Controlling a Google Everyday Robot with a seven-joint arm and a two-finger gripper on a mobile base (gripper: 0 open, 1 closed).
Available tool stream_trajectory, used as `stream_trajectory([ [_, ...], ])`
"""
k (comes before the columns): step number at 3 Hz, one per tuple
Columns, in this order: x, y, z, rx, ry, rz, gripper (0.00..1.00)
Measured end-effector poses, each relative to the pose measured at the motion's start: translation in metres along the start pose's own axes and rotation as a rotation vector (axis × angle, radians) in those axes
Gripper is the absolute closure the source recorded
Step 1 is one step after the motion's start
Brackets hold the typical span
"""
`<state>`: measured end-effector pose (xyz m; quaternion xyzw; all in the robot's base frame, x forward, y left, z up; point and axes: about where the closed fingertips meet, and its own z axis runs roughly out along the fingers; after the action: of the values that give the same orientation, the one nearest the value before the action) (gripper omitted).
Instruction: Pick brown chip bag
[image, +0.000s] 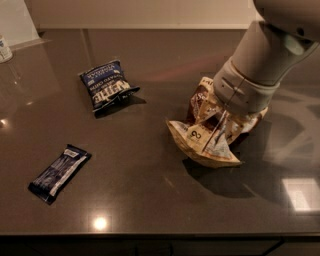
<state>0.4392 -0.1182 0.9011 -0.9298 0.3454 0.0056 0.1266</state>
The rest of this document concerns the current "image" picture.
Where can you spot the blue Kettle chip bag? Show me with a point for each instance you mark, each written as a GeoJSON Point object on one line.
{"type": "Point", "coordinates": [106, 85]}

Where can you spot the brown Late July chip bag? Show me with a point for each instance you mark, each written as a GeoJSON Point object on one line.
{"type": "Point", "coordinates": [209, 130]}

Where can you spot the white bottle at left edge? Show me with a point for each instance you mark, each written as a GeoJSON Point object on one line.
{"type": "Point", "coordinates": [5, 51]}

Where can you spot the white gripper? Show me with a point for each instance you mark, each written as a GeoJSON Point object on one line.
{"type": "Point", "coordinates": [240, 92]}

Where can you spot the dark blue snack bar wrapper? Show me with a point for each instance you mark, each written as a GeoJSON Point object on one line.
{"type": "Point", "coordinates": [50, 182]}

